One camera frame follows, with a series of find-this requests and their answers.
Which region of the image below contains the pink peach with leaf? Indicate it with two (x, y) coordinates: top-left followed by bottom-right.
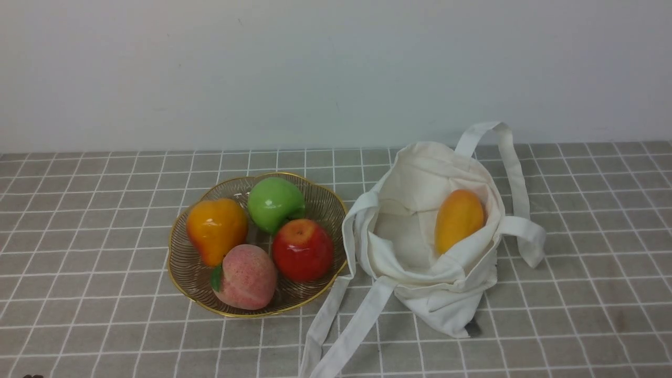
(209, 244), (278, 310)

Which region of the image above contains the red apple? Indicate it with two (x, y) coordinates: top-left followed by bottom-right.
(272, 218), (334, 282)

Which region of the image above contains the gold wire fruit basket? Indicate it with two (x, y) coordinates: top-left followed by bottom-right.
(166, 172), (348, 318)

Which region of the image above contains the orange yellow mango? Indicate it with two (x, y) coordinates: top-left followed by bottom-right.
(434, 189), (486, 256)

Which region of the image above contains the white cloth tote bag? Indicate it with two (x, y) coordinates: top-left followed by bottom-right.
(299, 122), (547, 377)

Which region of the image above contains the green apple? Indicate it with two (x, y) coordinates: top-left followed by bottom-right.
(247, 177), (306, 235)

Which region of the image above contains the orange yellow pear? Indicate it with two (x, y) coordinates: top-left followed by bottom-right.
(186, 198), (249, 267)

